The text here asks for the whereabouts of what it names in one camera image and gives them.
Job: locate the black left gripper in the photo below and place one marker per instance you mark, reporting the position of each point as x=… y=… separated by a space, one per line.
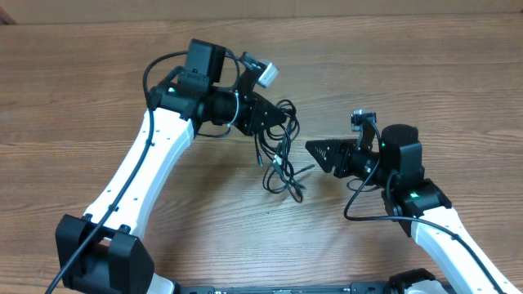
x=253 y=122

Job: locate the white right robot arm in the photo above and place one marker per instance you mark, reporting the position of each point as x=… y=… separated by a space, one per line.
x=391 y=159

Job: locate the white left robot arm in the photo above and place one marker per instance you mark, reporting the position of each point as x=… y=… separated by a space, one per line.
x=102 y=251

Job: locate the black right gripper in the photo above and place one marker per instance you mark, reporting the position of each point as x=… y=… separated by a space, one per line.
x=337 y=151

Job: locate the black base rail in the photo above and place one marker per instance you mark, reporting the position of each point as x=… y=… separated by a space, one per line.
x=353 y=288

